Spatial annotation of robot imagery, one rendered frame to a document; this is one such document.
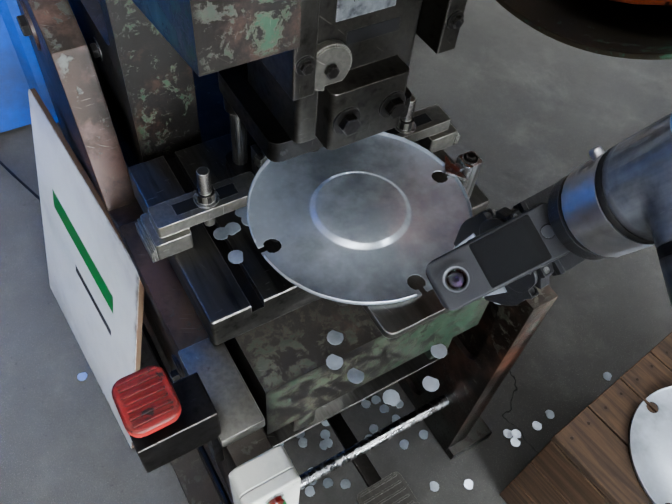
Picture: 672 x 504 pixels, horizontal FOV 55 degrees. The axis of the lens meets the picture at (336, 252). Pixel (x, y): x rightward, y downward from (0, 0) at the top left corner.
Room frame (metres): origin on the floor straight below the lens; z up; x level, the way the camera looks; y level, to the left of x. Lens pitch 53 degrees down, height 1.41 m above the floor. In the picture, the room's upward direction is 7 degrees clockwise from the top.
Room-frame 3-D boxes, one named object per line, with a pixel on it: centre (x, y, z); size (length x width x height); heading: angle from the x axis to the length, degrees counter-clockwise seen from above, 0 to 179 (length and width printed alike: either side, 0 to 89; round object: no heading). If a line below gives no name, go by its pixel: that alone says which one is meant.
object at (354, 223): (0.54, -0.02, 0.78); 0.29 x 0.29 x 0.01
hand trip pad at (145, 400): (0.26, 0.18, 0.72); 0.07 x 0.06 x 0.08; 36
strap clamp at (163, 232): (0.54, 0.19, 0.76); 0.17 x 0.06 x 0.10; 126
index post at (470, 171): (0.64, -0.17, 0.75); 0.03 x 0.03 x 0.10; 36
